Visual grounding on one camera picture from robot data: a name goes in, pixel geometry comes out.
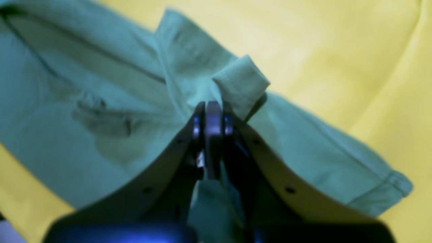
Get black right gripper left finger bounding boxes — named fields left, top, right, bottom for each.
left=43, top=102, right=206, bottom=243

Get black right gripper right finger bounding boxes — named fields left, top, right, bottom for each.
left=213, top=102, right=395, bottom=243

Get green T-shirt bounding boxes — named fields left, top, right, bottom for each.
left=1, top=0, right=412, bottom=243

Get yellow table cloth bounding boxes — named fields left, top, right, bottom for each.
left=0, top=0, right=432, bottom=243

